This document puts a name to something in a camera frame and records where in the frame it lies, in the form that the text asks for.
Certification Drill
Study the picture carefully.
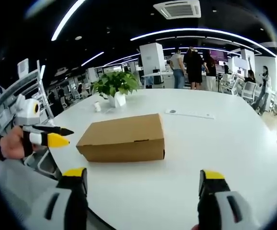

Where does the black wristband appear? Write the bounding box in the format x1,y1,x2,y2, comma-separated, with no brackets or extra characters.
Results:
0,135,8,161

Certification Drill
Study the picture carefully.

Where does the white mesh office chair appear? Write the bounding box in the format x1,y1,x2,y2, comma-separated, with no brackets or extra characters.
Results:
241,81,258,101

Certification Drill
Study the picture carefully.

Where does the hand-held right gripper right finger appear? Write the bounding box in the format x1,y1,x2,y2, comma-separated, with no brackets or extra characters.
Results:
196,169,262,230

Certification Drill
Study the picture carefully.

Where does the person's grey clothing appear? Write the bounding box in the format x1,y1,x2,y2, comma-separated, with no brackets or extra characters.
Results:
0,157,60,226

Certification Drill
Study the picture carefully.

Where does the grey metal shelf rack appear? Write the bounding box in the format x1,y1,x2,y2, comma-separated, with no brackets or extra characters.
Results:
0,58,56,131

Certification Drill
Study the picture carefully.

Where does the person's left hand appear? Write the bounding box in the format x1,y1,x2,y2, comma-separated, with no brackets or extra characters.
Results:
2,125,38,161

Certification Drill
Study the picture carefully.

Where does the white background table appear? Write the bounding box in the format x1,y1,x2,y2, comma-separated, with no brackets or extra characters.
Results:
141,71,175,90

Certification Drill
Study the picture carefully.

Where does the purple wall screen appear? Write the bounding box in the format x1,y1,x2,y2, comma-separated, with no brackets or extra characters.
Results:
210,49,228,61

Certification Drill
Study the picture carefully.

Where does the brown cardboard shoe box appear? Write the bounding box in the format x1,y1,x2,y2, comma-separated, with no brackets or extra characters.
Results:
76,113,166,163

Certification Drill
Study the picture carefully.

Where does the green potted plant white pot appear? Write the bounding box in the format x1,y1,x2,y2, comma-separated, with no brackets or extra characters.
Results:
90,71,140,108

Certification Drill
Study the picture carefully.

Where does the white square pillar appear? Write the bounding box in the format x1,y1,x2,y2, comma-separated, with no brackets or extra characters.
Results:
139,43,166,78

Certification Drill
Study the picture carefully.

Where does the ceiling air conditioner unit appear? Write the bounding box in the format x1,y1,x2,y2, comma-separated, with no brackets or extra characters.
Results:
153,0,202,20

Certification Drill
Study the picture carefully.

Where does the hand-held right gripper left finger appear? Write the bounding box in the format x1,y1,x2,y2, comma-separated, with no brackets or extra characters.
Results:
25,167,89,230

